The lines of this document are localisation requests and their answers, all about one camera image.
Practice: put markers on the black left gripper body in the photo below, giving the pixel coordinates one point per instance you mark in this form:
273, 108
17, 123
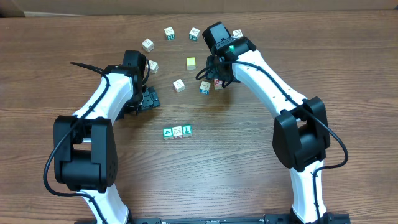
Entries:
147, 98

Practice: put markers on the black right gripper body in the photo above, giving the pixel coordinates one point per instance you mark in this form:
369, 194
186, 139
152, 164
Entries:
214, 72

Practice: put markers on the red letter E block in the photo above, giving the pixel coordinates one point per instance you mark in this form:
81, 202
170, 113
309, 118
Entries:
218, 84

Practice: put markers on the green numeral four block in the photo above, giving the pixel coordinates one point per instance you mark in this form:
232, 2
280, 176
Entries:
168, 133

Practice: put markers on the wooden block red side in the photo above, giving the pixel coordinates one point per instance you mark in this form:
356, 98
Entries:
177, 132

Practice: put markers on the green letter L block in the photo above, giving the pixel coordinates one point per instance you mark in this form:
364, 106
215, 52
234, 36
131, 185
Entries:
187, 130

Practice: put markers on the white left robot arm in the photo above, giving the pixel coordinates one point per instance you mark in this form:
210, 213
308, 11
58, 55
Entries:
84, 161

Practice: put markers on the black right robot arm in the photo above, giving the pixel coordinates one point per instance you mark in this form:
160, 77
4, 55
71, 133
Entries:
300, 137

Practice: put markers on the wooden block blue side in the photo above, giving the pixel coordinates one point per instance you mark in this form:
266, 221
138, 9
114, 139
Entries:
205, 87

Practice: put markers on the yellow top wooden block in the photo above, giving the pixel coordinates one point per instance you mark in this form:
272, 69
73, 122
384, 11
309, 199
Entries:
191, 63

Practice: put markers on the wooden block yellow side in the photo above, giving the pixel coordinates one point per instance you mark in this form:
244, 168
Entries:
154, 66

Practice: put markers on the plain wooden block center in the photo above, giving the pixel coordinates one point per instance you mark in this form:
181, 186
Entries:
178, 85

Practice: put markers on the plain wooden block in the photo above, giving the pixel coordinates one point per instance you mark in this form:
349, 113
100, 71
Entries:
148, 45
178, 85

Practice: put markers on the wooden block far right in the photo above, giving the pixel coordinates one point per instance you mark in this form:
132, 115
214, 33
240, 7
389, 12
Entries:
238, 33

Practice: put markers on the wooden block teal side right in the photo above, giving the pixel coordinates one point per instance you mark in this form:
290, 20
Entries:
194, 34

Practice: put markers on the wooden block teal side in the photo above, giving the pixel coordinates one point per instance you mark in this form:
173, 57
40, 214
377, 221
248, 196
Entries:
194, 34
169, 33

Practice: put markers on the plain wooden block upper left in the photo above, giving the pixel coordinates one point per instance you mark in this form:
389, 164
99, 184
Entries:
148, 45

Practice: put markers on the wooden block teal side left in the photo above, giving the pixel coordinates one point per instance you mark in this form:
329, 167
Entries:
169, 33

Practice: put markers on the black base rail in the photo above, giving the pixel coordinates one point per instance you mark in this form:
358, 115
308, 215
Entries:
266, 219

